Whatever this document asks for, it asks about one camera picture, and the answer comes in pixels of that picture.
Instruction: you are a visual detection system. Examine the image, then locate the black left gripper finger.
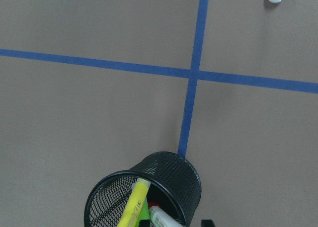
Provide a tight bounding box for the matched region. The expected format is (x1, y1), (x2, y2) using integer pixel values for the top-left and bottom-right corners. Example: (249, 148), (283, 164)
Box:
(201, 219), (215, 227)

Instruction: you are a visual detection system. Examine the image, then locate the green highlighter pen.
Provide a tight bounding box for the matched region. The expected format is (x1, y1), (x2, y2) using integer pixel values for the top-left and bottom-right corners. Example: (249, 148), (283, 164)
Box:
(136, 201), (151, 227)

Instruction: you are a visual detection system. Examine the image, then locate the yellow highlighter pen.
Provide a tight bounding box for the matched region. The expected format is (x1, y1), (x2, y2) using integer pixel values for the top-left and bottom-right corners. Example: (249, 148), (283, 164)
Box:
(117, 178), (150, 227)

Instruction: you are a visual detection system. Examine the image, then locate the black mesh pen cup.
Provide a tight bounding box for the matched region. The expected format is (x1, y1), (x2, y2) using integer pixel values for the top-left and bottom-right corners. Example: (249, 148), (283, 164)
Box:
(83, 151), (202, 227)

